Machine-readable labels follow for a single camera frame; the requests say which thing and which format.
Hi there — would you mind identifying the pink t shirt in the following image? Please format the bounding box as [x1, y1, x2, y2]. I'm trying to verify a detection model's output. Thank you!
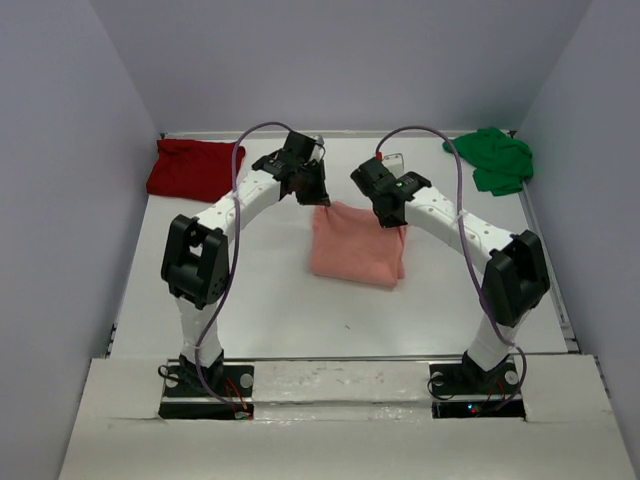
[309, 202, 407, 289]

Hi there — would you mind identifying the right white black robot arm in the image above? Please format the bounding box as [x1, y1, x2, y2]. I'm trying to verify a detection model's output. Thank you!
[350, 157, 550, 394]

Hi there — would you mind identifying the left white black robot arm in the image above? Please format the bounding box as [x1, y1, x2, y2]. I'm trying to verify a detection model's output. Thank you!
[161, 131, 330, 399]

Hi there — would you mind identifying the red folded t shirt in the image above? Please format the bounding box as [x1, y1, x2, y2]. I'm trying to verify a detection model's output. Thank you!
[146, 139, 235, 203]

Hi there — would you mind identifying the green crumpled t shirt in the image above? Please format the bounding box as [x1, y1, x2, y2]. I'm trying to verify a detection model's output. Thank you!
[451, 127, 534, 197]

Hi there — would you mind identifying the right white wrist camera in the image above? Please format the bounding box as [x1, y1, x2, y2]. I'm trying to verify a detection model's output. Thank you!
[382, 153, 405, 178]

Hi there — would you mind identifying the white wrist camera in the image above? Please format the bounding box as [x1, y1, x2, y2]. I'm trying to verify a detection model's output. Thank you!
[312, 134, 325, 146]
[382, 153, 405, 178]

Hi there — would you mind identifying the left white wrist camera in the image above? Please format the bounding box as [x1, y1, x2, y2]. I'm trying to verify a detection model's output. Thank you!
[312, 134, 325, 146]

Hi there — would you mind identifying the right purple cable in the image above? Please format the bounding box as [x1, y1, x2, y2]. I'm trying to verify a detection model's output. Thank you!
[375, 124, 527, 414]

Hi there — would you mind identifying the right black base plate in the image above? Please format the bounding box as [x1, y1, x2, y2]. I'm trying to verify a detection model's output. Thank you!
[426, 360, 526, 419]

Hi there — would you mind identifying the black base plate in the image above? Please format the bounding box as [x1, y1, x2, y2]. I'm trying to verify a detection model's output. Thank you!
[426, 360, 526, 419]
[157, 361, 255, 421]

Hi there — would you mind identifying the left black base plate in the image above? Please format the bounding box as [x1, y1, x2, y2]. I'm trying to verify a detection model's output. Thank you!
[157, 361, 255, 421]

